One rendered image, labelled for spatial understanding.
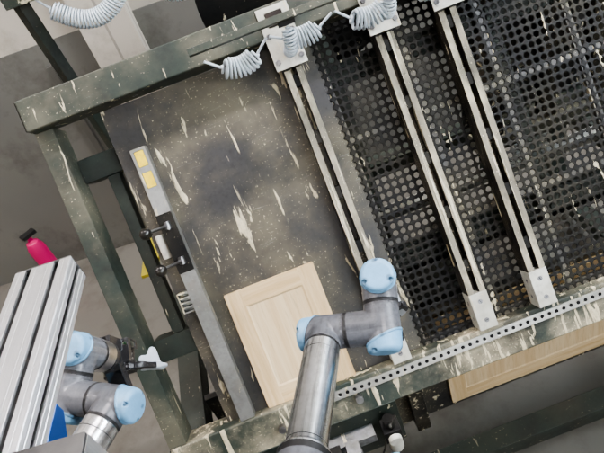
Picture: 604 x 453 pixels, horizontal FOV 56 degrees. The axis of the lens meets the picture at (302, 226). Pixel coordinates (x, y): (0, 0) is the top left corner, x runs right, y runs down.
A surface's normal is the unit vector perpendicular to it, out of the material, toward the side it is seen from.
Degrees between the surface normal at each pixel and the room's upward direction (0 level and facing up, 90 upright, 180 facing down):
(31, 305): 0
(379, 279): 28
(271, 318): 57
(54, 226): 90
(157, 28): 90
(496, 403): 0
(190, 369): 0
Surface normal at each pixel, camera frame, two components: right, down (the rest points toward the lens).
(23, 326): -0.28, -0.73
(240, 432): 0.04, 0.09
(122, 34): 0.14, 0.61
